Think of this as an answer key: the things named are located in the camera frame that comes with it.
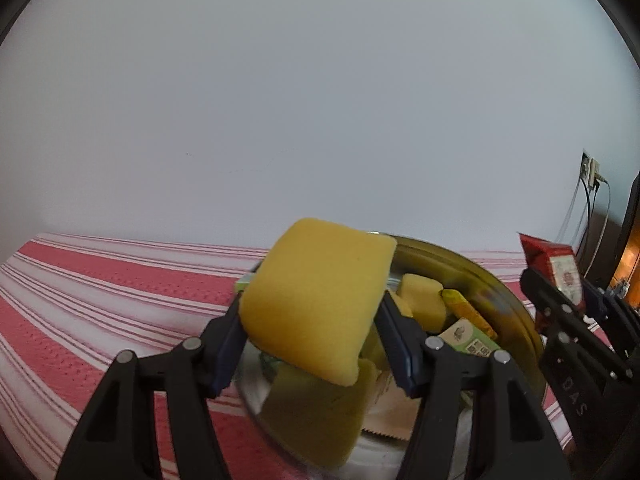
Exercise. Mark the green white tissue pack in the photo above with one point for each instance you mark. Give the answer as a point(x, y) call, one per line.
point(462, 335)

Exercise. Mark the red white striped tablecloth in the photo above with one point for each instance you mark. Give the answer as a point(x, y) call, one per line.
point(100, 300)

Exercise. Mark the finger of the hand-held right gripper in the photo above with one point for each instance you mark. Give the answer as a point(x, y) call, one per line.
point(550, 300)
point(615, 320)

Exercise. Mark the beige serrated packet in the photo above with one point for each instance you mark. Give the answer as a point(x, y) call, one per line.
point(390, 410)

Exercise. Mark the large yellow cracker packet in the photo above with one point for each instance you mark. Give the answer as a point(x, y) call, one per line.
point(462, 307)

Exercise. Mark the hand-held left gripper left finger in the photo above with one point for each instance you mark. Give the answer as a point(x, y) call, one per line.
point(227, 355)

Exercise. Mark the round black metal tin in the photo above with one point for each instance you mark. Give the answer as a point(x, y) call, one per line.
point(505, 305)

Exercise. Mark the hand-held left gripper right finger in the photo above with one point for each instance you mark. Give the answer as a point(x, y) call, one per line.
point(400, 350)

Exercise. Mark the red snack packet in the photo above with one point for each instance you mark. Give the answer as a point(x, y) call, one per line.
point(555, 260)

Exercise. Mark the dark wooden cabinet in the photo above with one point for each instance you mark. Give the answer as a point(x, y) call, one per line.
point(631, 220)

